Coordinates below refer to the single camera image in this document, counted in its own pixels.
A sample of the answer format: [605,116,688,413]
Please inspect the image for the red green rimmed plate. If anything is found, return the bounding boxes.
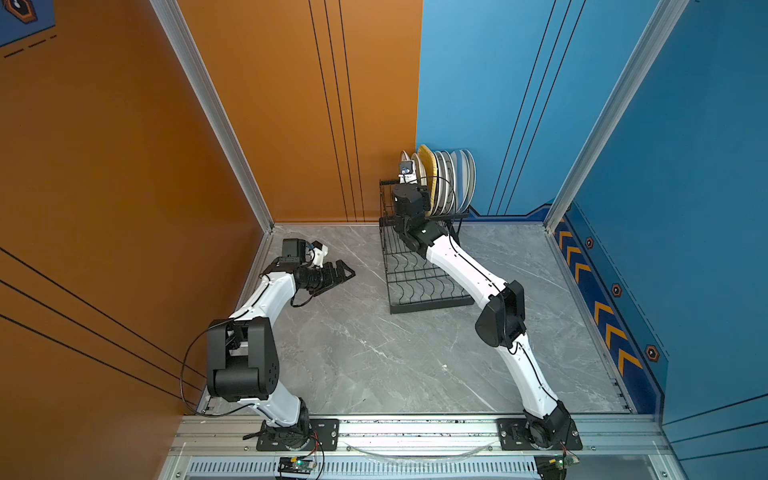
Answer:
[439,151,448,215]

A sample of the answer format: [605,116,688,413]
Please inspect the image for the white plate red characters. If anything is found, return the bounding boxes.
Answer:
[433,151,446,215]

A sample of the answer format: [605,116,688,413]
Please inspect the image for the green cloud pattern plate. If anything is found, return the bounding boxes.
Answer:
[442,151,458,214]

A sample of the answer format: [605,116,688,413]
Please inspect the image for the yellow woven square plate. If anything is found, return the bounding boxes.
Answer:
[417,144,437,202]

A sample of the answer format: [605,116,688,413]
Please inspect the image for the blue striped plate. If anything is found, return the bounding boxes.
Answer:
[451,150,468,213]
[462,149,477,212]

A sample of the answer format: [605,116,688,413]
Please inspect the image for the cream floral plate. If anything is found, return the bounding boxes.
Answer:
[411,153,428,186]

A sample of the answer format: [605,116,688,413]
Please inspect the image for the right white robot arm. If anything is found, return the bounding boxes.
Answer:
[392,183,571,448]

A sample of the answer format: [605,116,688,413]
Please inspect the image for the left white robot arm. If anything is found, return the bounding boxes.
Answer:
[205,238,356,432]

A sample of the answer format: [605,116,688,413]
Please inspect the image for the green circuit board left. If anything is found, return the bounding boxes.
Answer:
[276,457,320,480]

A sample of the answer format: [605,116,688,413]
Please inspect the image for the green circuit board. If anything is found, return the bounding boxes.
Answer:
[534,455,580,480]
[276,457,320,480]

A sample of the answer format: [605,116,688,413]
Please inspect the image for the green circuit board right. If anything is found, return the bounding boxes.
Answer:
[534,455,580,480]

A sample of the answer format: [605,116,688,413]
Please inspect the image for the black wire dish rack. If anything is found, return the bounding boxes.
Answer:
[379,179,474,314]

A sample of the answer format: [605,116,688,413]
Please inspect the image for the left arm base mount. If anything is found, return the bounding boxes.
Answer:
[256,418,340,452]

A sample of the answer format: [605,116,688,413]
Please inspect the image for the aluminium front rail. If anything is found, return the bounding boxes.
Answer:
[159,413,686,479]

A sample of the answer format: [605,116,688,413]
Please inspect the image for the aluminium corner post left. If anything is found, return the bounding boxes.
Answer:
[149,0,275,233]

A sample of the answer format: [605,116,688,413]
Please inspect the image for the aluminium corner post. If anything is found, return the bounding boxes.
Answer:
[149,0,275,233]
[543,0,689,234]

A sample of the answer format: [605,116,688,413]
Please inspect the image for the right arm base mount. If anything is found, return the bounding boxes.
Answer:
[496,417,583,452]

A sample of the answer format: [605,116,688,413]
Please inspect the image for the aluminium corner post right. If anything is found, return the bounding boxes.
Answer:
[543,0,689,234]

